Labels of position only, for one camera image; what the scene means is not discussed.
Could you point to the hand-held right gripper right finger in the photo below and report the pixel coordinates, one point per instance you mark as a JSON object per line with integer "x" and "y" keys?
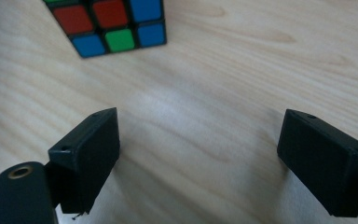
{"x": 323, "y": 168}

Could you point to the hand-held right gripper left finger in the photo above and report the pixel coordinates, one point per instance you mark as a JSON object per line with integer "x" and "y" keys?
{"x": 90, "y": 161}

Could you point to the multicoloured puzzle cube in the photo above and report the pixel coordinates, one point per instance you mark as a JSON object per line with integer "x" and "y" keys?
{"x": 110, "y": 29}

